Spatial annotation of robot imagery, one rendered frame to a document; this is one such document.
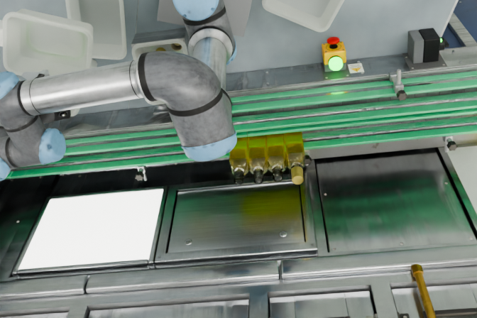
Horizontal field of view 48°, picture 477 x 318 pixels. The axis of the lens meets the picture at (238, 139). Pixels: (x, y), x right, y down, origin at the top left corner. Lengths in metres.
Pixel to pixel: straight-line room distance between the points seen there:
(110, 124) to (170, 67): 0.90
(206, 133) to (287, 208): 0.67
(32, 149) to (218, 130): 0.42
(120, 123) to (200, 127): 0.86
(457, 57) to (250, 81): 0.66
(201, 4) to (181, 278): 0.74
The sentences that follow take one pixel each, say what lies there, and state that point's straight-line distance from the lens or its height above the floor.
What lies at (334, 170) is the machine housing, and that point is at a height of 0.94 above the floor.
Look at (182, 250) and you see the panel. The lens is 1.62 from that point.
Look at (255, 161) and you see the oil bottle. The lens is 1.63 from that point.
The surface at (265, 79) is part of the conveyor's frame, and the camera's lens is 1.77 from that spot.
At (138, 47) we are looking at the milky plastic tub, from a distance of 1.73.
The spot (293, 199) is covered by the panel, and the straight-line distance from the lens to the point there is 1.71.
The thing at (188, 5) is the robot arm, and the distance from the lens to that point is 1.39.
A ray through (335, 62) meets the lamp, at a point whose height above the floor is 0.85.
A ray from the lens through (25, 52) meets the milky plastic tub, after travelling 1.59.
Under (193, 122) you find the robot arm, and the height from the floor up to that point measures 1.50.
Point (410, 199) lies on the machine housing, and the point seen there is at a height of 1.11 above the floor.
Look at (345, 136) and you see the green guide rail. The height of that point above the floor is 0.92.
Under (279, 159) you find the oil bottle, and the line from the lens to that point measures 1.62.
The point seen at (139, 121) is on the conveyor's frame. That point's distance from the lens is 1.87.
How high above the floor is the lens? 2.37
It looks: 54 degrees down
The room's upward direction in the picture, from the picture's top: 178 degrees counter-clockwise
